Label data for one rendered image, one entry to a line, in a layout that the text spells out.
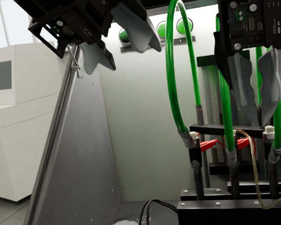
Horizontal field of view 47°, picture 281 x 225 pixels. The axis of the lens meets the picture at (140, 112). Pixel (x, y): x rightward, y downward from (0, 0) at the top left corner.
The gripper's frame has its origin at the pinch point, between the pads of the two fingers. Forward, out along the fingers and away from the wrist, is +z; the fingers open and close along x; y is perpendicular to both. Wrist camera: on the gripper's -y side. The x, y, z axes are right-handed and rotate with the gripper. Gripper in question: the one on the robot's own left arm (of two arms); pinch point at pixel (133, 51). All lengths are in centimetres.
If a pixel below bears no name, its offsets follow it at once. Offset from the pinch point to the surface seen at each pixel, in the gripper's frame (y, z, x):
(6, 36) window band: -379, 153, -423
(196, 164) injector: 1.5, 33.3, -6.1
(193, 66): -27.4, 33.5, -6.5
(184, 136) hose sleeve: 1.9, 21.2, -2.7
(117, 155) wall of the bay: -16, 50, -43
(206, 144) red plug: -4.1, 35.6, -4.6
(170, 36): -8.7, 6.8, 1.9
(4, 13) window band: -409, 128, -411
